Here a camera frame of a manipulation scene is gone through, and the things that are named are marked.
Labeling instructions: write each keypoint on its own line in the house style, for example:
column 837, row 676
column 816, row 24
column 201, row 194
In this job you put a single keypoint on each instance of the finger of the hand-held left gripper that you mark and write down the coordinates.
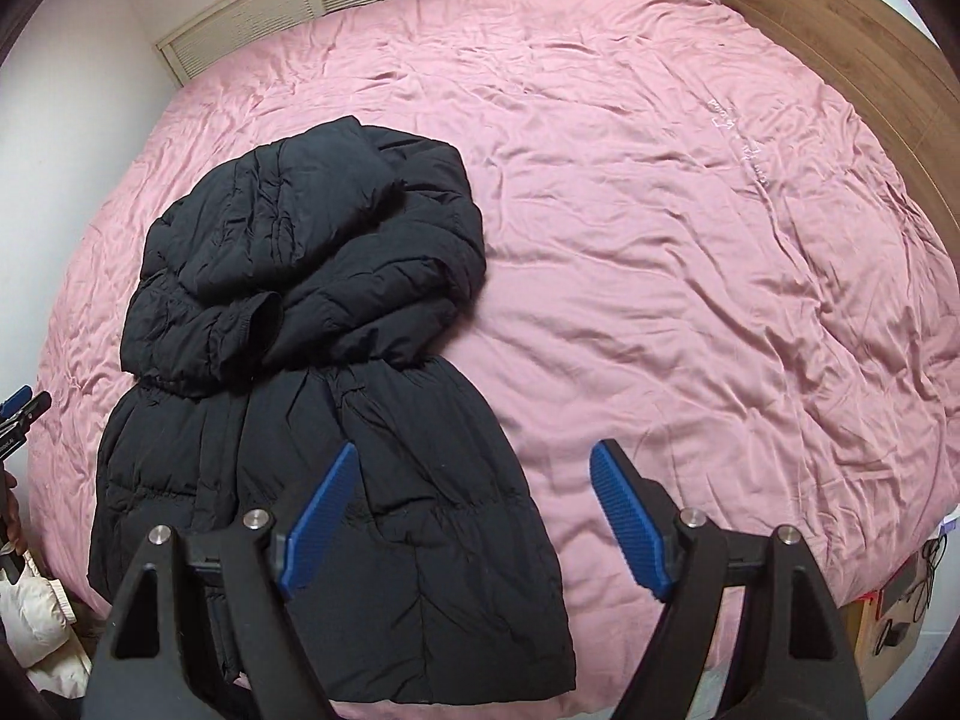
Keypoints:
column 15, row 401
column 34, row 406

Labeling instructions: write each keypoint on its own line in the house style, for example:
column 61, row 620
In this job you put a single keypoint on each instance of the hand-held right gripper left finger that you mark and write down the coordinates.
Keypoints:
column 322, row 517

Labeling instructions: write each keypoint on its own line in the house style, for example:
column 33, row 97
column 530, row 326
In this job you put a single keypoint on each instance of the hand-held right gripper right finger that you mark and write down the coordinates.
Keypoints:
column 626, row 517

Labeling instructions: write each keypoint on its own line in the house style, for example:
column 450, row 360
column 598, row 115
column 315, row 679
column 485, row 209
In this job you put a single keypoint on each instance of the black puffer coat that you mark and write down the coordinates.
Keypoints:
column 300, row 277

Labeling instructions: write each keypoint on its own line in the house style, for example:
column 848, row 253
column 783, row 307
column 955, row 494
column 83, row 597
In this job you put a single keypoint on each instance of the white puffy jacket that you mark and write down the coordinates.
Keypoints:
column 34, row 615

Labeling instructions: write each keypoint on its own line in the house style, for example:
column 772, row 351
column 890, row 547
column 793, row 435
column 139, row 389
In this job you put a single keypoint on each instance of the pink duvet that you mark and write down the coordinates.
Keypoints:
column 675, row 277

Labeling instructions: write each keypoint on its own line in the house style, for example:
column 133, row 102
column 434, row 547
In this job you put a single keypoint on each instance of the wooden bedside cabinet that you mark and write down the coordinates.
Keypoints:
column 862, row 637

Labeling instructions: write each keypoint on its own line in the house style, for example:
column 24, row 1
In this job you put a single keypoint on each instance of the white louvered panel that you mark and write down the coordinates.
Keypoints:
column 247, row 15

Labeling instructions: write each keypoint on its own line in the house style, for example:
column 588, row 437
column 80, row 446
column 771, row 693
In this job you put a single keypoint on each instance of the wooden headboard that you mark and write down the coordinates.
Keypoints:
column 825, row 15

